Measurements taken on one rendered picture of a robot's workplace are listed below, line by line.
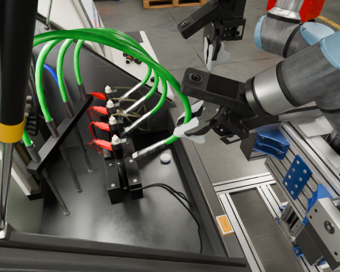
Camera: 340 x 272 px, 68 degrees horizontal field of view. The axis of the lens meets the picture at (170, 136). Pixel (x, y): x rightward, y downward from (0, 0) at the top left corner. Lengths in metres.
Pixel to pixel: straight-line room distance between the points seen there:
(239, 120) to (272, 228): 1.21
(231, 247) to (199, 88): 0.43
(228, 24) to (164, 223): 0.60
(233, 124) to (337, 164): 0.59
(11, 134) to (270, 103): 0.34
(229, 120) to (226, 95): 0.05
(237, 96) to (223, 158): 1.72
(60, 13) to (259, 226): 1.40
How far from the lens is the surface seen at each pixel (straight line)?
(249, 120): 0.48
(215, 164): 2.09
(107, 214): 0.89
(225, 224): 0.72
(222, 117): 0.46
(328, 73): 0.39
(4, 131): 0.22
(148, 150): 0.60
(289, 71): 0.40
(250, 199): 1.70
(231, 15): 0.71
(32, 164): 0.72
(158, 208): 0.88
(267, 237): 1.61
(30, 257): 0.36
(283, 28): 1.02
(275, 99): 0.41
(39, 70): 0.65
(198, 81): 0.44
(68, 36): 0.47
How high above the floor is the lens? 1.59
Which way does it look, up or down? 44 degrees down
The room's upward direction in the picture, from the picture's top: straight up
